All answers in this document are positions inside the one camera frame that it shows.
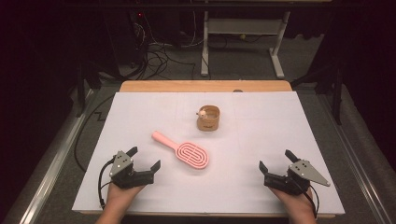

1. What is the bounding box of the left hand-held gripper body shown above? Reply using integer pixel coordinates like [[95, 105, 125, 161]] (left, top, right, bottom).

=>
[[108, 150, 155, 189]]

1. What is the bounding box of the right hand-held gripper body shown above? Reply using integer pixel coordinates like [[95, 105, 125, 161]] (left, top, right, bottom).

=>
[[263, 159, 332, 196]]

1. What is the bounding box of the pink hairbrush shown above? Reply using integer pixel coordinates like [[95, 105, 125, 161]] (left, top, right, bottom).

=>
[[151, 131, 210, 171]]

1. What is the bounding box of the person's left hand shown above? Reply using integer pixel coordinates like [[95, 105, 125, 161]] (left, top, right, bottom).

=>
[[104, 183, 146, 209]]

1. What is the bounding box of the person's right hand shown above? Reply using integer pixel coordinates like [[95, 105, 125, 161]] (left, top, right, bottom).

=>
[[269, 186, 314, 213]]

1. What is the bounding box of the round wooden cup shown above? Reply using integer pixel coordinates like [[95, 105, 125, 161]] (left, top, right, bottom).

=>
[[196, 105, 221, 132]]

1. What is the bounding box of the black stand leg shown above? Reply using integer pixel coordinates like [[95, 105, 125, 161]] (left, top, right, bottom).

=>
[[75, 60, 123, 119], [290, 60, 344, 126]]

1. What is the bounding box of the white metal stand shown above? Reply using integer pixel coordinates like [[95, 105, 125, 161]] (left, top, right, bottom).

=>
[[200, 10, 291, 79]]

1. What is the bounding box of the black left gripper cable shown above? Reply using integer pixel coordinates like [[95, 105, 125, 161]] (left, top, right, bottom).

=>
[[97, 157, 117, 210]]

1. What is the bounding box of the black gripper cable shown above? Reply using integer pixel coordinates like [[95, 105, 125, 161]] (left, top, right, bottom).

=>
[[97, 157, 117, 210], [297, 178, 320, 219]]

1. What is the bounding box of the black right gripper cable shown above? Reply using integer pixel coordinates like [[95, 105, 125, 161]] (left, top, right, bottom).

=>
[[297, 178, 320, 219]]

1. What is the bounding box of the long black floor cable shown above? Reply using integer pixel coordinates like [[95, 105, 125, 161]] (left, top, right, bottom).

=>
[[73, 93, 117, 173]]

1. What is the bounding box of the grey metal floor rail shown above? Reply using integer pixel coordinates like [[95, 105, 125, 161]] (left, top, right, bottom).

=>
[[18, 88, 95, 224], [316, 92, 394, 224]]

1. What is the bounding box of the tangle of floor cables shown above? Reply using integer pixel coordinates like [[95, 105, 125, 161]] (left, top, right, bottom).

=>
[[132, 12, 205, 81]]

